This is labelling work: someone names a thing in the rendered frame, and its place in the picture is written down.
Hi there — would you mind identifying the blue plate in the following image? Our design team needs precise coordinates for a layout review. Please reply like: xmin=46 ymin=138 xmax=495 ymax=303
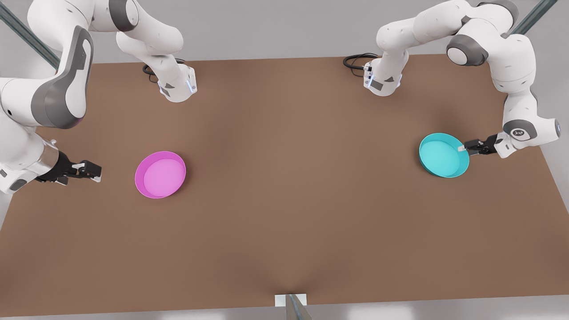
xmin=419 ymin=133 xmax=470 ymax=179

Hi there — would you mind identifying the pink plate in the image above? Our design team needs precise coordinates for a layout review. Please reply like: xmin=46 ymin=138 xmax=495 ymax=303
xmin=135 ymin=151 xmax=187 ymax=199

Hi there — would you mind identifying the black cable loop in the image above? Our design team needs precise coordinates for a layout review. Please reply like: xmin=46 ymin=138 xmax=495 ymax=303
xmin=142 ymin=58 xmax=187 ymax=84
xmin=343 ymin=53 xmax=379 ymax=79

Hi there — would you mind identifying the silver frame post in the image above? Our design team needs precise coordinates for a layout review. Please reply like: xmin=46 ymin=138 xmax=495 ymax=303
xmin=0 ymin=4 xmax=61 ymax=70
xmin=285 ymin=294 xmax=313 ymax=320
xmin=510 ymin=0 xmax=559 ymax=36

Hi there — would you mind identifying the white post foot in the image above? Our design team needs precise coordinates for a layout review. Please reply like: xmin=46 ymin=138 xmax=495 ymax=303
xmin=275 ymin=293 xmax=308 ymax=308

